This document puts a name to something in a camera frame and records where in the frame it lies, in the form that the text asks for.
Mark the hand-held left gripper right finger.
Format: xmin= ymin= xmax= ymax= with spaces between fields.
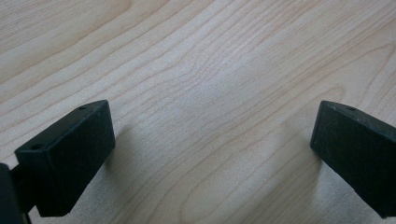
xmin=309 ymin=100 xmax=396 ymax=219

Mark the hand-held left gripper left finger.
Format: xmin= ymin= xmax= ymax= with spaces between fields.
xmin=10 ymin=99 xmax=117 ymax=218

